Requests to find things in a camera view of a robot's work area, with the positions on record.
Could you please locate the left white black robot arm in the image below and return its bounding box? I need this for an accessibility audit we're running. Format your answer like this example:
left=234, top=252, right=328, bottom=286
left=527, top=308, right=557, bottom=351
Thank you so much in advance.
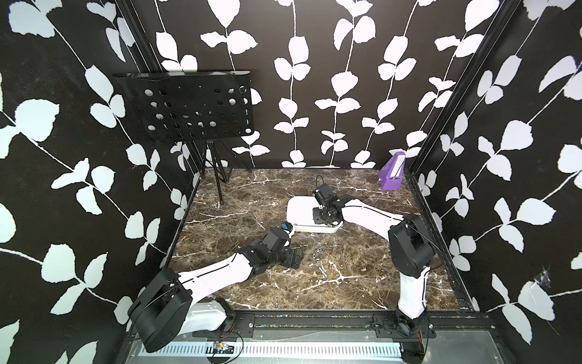
left=127, top=222, right=304, bottom=353

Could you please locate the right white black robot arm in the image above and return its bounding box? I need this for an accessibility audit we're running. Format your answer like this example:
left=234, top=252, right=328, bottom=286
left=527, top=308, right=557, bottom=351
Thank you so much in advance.
left=313, top=184, right=436, bottom=320

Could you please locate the white plastic storage box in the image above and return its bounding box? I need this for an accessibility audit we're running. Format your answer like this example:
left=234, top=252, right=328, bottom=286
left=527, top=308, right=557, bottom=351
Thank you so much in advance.
left=286, top=196, right=343, bottom=234

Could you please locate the purple box with white card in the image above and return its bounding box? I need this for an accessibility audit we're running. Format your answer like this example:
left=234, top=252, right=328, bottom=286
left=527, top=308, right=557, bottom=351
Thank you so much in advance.
left=379, top=152, right=406, bottom=190

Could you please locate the small green circuit board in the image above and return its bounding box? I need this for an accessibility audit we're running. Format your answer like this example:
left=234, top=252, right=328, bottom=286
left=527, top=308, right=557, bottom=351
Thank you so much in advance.
left=208, top=343, right=236, bottom=356

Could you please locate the black perforated music stand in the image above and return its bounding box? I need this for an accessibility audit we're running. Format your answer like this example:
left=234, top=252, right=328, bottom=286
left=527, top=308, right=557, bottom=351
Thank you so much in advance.
left=115, top=71, right=255, bottom=186

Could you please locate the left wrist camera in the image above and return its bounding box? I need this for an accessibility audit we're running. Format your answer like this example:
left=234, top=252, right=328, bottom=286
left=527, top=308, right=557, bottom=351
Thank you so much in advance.
left=281, top=221, right=295, bottom=238

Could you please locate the black mounting rail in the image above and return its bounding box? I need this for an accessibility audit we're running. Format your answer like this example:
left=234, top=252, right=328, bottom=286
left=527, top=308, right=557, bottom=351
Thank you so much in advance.
left=177, top=309, right=496, bottom=341

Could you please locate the white perforated cable duct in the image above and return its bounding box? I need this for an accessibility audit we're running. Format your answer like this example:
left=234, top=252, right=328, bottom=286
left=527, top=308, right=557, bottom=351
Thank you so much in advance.
left=137, top=341, right=402, bottom=360

